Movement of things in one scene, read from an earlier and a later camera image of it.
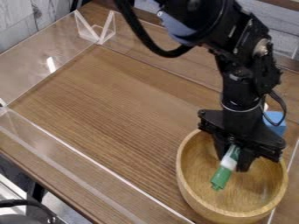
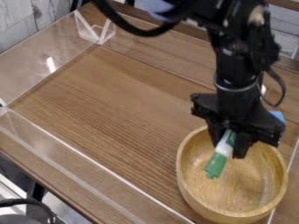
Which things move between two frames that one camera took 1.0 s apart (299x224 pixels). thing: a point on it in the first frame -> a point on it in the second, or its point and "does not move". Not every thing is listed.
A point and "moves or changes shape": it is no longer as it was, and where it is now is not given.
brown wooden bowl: (251, 192) does not move
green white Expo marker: (229, 166) moves or changes shape
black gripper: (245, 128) -> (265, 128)
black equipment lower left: (38, 213) does not move
